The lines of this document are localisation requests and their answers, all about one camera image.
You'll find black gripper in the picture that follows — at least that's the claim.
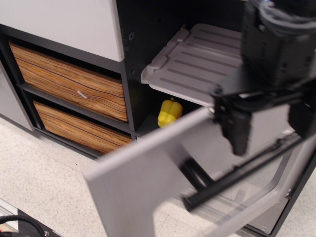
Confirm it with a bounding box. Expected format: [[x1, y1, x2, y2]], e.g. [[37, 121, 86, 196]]
[[210, 2, 316, 156]]

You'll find grey toy oven door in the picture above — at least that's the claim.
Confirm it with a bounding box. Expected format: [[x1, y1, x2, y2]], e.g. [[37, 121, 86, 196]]
[[83, 106, 316, 237]]

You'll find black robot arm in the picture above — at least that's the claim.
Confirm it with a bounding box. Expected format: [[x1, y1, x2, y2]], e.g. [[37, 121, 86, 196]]
[[210, 0, 316, 156]]

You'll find grey lower oven drawer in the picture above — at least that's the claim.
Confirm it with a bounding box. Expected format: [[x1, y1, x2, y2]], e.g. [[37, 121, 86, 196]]
[[136, 135, 290, 235]]

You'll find grey oven rack shelf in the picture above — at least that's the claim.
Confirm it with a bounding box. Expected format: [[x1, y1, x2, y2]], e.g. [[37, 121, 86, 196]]
[[141, 24, 242, 107]]

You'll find yellow toy bell pepper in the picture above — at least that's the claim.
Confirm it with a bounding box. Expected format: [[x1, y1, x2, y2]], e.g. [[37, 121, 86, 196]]
[[158, 97, 183, 128]]

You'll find dark grey toy kitchen cabinet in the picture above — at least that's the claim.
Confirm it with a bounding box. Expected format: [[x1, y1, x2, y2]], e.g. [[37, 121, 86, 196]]
[[0, 0, 316, 237]]

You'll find lower wood-pattern fabric bin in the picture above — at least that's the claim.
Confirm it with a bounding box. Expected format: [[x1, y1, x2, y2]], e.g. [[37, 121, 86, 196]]
[[34, 100, 132, 154]]

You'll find wood-pattern fabric bin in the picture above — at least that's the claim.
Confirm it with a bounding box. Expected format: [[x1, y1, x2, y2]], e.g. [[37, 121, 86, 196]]
[[9, 40, 128, 122], [34, 100, 132, 154]]

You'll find upper wood-pattern fabric bin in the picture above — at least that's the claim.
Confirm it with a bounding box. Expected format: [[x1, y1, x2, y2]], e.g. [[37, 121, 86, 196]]
[[9, 40, 128, 122]]

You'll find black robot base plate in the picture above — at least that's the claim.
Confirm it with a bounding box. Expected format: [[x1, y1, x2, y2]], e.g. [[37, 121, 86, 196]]
[[17, 209, 61, 237]]

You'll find black braided cable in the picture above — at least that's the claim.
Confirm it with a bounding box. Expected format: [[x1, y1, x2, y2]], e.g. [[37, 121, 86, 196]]
[[0, 213, 41, 237]]

